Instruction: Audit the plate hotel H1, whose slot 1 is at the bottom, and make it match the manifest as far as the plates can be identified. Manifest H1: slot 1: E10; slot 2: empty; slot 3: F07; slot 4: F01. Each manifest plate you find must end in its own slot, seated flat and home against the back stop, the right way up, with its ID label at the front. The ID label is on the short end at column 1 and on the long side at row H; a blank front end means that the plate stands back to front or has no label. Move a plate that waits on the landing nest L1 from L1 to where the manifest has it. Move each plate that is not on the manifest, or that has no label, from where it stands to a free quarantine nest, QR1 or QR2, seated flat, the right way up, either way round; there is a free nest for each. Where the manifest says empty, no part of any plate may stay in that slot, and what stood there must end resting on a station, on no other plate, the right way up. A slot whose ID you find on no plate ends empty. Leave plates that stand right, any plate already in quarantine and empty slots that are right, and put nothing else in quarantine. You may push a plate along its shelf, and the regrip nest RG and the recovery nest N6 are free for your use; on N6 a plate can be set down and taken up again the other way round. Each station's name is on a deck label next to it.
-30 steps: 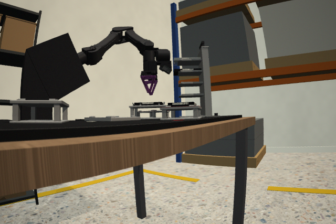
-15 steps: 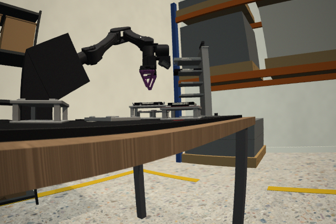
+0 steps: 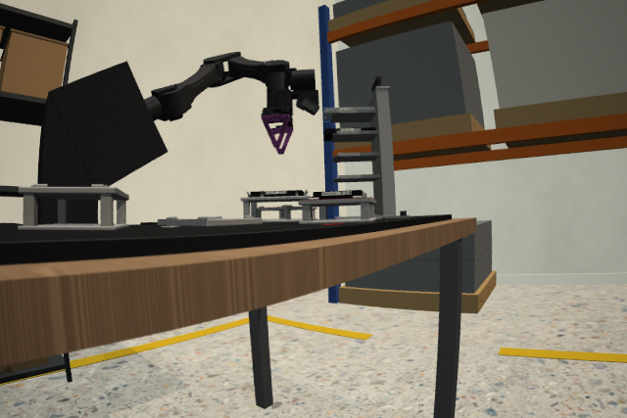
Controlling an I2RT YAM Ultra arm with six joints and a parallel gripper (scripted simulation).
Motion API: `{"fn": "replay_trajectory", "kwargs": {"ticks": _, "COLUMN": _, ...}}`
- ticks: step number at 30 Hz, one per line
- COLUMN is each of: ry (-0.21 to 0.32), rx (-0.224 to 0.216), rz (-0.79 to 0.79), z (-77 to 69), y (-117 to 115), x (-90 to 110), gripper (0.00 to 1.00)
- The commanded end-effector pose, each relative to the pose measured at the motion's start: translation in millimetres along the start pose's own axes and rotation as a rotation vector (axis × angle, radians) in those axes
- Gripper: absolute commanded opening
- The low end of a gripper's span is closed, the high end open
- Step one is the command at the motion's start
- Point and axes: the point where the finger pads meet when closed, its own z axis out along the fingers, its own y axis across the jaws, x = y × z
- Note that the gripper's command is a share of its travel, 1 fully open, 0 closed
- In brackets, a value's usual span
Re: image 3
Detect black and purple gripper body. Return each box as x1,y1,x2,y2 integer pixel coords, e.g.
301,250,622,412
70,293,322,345
262,89,293,127

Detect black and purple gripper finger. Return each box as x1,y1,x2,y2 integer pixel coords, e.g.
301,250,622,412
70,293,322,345
262,115,290,148
271,127,293,155

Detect white microplate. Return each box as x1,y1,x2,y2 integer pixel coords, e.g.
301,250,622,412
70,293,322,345
323,107,375,121

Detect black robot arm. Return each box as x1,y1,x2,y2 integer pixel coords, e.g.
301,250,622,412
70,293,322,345
144,52,319,121

